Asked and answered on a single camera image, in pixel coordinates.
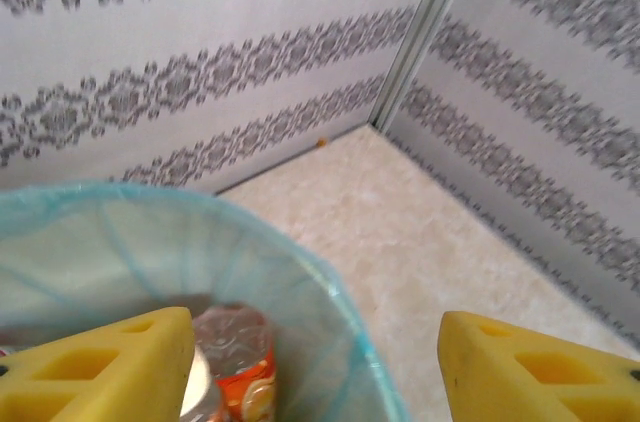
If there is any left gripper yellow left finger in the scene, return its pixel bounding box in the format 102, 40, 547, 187
0, 305, 196, 422

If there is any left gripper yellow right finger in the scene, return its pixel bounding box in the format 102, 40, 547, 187
437, 310, 640, 422

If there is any orange juice bottle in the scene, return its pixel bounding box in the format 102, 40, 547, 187
192, 304, 279, 422

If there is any teal plastic bin liner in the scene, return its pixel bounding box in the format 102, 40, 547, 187
0, 180, 414, 422

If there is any aluminium frame post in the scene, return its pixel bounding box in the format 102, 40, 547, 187
372, 0, 484, 131

